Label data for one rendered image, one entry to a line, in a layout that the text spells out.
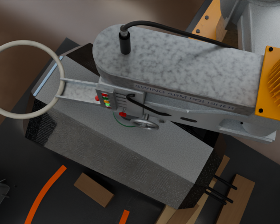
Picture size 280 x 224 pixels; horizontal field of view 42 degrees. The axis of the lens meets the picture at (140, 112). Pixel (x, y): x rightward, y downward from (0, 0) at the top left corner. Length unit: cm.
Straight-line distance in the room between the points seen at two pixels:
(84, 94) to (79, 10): 148
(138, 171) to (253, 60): 110
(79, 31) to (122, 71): 205
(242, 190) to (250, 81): 168
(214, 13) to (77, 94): 109
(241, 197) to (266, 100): 168
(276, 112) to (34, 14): 264
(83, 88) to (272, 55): 114
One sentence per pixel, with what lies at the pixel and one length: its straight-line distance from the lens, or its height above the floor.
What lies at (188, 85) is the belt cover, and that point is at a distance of 138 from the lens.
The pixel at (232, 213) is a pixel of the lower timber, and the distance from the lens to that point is 298.
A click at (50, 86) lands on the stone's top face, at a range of 235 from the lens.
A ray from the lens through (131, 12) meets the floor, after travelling 346.
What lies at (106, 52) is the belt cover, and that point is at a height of 169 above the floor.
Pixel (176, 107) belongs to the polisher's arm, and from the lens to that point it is 166.
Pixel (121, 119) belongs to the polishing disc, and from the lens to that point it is 220.
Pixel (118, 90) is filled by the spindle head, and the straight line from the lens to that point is 154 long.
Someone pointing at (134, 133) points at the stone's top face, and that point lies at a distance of 220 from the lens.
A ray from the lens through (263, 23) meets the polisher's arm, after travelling 181.
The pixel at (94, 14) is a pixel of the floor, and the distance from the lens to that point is 347.
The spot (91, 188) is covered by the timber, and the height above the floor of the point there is 14.
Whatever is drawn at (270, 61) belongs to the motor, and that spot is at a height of 172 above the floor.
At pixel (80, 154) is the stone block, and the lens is 237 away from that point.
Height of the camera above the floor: 298
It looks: 75 degrees down
